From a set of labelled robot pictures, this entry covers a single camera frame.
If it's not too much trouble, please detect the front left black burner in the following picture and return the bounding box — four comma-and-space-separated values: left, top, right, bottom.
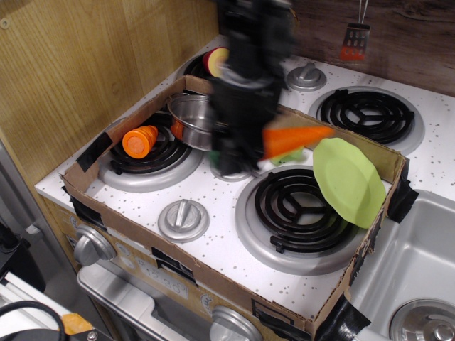
98, 111, 203, 193

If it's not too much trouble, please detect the silver knob back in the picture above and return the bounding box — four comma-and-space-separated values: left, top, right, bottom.
286, 63, 327, 92

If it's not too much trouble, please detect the silver knob front centre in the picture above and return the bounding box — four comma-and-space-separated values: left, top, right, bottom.
157, 199, 210, 243

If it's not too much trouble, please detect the sink drain strainer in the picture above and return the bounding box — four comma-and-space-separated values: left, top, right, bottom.
389, 298, 454, 340

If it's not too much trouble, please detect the hanging metal spatula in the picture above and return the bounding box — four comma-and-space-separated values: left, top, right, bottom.
339, 0, 370, 62

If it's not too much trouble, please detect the orange carrot stub toy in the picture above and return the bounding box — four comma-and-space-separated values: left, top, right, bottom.
122, 126, 159, 158

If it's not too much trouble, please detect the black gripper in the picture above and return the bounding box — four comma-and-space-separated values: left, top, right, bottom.
211, 67, 284, 176

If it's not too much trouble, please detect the back right black burner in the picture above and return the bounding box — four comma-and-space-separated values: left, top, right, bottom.
309, 86, 425, 155

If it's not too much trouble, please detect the metal sink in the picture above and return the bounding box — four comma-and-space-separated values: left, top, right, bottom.
350, 191, 454, 340

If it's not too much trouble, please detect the oven door handle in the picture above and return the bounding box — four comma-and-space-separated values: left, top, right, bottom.
77, 264, 195, 340

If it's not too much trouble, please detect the silver stove front knob left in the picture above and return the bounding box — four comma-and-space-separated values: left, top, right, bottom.
74, 224, 117, 266

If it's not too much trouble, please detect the small metal pot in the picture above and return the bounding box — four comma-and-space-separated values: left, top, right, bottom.
168, 94, 215, 151

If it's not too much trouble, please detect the black cable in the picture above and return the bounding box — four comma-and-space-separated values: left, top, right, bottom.
0, 300, 67, 341

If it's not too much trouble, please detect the light green plate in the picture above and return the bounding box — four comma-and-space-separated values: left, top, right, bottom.
313, 138, 386, 229

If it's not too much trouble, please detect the silver stove front knob right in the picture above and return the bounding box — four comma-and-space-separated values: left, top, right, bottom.
209, 305, 263, 341

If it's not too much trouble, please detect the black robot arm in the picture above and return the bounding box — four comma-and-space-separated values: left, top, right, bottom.
210, 1, 294, 176

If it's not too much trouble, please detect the red yellow toy fruit half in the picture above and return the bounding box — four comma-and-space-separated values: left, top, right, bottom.
203, 47, 229, 77

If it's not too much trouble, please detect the silver stove knob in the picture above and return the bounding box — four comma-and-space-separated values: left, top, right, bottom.
74, 224, 117, 266
209, 305, 263, 341

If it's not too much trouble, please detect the cardboard fence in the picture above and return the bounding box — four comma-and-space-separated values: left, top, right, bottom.
63, 75, 410, 340

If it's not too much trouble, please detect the orange toy carrot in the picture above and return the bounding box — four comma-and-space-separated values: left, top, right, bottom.
261, 126, 335, 161

